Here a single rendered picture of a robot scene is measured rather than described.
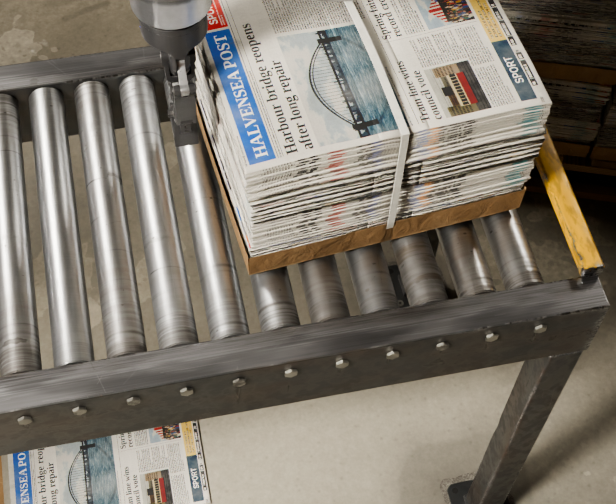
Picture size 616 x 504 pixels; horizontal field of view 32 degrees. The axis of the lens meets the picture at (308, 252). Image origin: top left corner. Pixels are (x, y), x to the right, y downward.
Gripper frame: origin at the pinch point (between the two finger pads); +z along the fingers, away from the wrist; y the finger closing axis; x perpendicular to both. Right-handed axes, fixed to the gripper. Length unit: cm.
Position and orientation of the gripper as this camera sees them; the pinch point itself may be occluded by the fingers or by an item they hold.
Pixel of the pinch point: (184, 123)
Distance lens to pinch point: 137.4
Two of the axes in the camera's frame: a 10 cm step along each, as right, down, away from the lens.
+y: -2.1, -8.3, 5.2
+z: -0.3, 5.4, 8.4
